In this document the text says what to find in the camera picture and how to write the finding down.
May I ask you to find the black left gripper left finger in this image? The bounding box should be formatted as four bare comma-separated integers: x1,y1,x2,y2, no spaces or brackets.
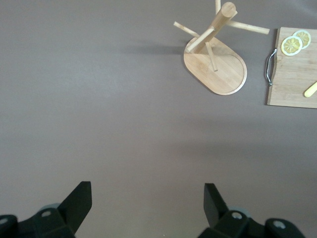
0,181,93,238

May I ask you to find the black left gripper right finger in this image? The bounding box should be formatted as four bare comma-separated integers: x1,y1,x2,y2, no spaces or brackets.
198,182,304,238

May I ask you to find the wooden mug tree rack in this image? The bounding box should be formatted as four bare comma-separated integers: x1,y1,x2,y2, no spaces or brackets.
173,0,270,96

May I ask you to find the brown table mat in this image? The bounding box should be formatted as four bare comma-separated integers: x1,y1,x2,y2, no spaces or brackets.
0,0,317,238

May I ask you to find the wooden cutting board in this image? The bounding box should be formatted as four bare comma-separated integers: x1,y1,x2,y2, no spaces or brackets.
265,27,317,109

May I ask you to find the yellow plastic fork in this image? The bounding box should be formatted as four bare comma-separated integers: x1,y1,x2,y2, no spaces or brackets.
304,80,317,98

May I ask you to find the yellow lemon slice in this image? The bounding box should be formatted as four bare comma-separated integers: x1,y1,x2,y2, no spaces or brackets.
293,29,312,50
280,36,303,57

